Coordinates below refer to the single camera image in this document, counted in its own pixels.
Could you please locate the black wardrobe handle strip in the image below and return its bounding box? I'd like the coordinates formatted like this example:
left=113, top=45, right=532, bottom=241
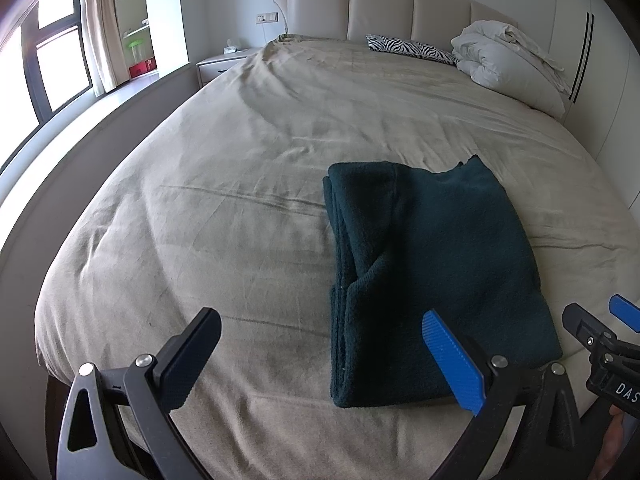
left=567, top=12, right=590, bottom=101
left=574, top=14, right=595, bottom=103

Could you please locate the beige curtain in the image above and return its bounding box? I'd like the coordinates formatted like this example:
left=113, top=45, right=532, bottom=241
left=80, top=0, right=126, bottom=95

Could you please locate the cream padded headboard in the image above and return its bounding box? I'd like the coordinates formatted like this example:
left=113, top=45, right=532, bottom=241
left=273, top=0, right=518, bottom=46

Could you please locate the white shelf unit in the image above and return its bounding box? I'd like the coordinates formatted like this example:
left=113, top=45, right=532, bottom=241
left=114, top=0, right=161, bottom=81

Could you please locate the dark green sweater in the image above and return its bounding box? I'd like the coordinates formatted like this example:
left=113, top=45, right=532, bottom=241
left=321, top=154, right=563, bottom=409

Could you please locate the white nightstand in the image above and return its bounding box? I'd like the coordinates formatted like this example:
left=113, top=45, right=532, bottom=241
left=196, top=47, right=263, bottom=86

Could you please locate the person's right hand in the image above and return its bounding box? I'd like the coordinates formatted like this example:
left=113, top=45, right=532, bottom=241
left=590, top=412, right=627, bottom=480

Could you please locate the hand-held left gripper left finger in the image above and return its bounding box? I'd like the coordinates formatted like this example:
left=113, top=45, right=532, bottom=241
left=55, top=306, right=223, bottom=480

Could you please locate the black framed window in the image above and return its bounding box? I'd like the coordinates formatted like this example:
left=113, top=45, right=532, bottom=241
left=0, top=0, right=96, bottom=171

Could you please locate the white crumpled duvet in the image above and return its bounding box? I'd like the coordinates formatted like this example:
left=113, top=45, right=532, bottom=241
left=450, top=20, right=568, bottom=118

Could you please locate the zebra print pillow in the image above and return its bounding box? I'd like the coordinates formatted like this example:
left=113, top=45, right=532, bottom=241
left=365, top=35, right=458, bottom=66

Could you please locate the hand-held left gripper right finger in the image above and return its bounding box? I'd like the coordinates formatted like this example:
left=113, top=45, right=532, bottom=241
left=421, top=309, right=587, bottom=480

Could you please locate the cream folded sheet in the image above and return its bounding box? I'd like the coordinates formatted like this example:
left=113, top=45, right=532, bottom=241
left=502, top=25, right=568, bottom=93

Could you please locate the white wardrobe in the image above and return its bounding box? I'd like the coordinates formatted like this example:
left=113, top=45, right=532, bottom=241
left=547, top=0, right=640, bottom=211

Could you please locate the pale bed frame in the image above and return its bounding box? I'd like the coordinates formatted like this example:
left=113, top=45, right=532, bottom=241
left=0, top=62, right=198, bottom=411

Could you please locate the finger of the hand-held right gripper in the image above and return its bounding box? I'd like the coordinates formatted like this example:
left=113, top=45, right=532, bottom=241
left=609, top=295, right=640, bottom=333
left=561, top=302, right=640, bottom=366

